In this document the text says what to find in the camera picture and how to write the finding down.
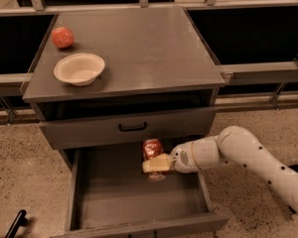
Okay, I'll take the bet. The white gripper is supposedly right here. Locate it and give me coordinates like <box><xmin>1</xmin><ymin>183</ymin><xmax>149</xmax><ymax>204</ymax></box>
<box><xmin>142</xmin><ymin>142</ymin><xmax>199</xmax><ymax>174</ymax></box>

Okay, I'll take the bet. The red coke can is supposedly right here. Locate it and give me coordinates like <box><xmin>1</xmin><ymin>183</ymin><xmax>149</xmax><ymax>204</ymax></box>
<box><xmin>142</xmin><ymin>139</ymin><xmax>166</xmax><ymax>181</ymax></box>

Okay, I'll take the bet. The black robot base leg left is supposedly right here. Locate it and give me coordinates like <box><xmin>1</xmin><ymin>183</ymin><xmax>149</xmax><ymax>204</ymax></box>
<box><xmin>5</xmin><ymin>209</ymin><xmax>27</xmax><ymax>238</ymax></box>

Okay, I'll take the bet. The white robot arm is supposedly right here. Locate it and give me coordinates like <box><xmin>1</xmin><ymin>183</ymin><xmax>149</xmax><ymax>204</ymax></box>
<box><xmin>142</xmin><ymin>126</ymin><xmax>298</xmax><ymax>214</ymax></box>

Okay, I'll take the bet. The grey top drawer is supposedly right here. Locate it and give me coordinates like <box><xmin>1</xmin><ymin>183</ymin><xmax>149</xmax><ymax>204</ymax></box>
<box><xmin>39</xmin><ymin>107</ymin><xmax>216</xmax><ymax>150</ymax></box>

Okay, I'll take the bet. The open grey middle drawer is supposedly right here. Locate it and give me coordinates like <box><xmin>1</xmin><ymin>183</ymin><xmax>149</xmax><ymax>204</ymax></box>
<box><xmin>54</xmin><ymin>143</ymin><xmax>229</xmax><ymax>238</ymax></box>

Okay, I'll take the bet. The grey drawer cabinet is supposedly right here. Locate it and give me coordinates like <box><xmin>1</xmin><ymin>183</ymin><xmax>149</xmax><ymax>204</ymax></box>
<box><xmin>21</xmin><ymin>6</ymin><xmax>226</xmax><ymax>171</ymax></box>

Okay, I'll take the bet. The white paper bowl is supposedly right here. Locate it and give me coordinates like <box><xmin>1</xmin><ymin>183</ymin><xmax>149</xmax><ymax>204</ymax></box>
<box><xmin>54</xmin><ymin>54</ymin><xmax>105</xmax><ymax>86</ymax></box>

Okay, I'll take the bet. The grey metal railing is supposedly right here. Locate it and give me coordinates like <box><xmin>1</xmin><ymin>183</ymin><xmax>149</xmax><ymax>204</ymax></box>
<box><xmin>0</xmin><ymin>0</ymin><xmax>298</xmax><ymax>120</ymax></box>

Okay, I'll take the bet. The red apple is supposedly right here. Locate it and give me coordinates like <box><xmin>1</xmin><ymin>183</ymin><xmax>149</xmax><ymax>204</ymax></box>
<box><xmin>52</xmin><ymin>27</ymin><xmax>75</xmax><ymax>49</ymax></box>

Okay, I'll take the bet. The black drawer handle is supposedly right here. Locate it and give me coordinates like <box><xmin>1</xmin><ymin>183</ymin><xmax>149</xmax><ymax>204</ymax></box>
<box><xmin>118</xmin><ymin>122</ymin><xmax>148</xmax><ymax>132</ymax></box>

